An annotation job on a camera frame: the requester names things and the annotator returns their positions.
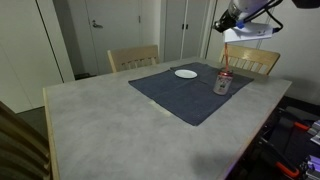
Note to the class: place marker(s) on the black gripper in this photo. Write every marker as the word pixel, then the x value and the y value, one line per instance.
pixel 230 17

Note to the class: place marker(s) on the red plastic straw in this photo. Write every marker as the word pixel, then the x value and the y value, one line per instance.
pixel 226 58

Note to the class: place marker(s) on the red and silver soda can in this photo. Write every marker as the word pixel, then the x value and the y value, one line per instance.
pixel 222 83

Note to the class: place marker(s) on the light wooden slat-back chair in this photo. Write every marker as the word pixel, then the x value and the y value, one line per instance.
pixel 250 52
pixel 133 52
pixel 20 146

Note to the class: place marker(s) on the small white plate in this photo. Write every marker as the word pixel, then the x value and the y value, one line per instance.
pixel 186 73

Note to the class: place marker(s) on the dark blue cloth mat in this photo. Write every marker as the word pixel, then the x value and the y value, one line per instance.
pixel 173 96

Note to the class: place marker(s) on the black and orange bar clamp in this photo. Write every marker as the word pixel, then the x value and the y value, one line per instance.
pixel 301 126
pixel 286 169

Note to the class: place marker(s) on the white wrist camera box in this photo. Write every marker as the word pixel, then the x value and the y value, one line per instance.
pixel 248 33

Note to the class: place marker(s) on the aluminium profile rail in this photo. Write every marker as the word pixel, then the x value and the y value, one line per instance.
pixel 313 165
pixel 316 133

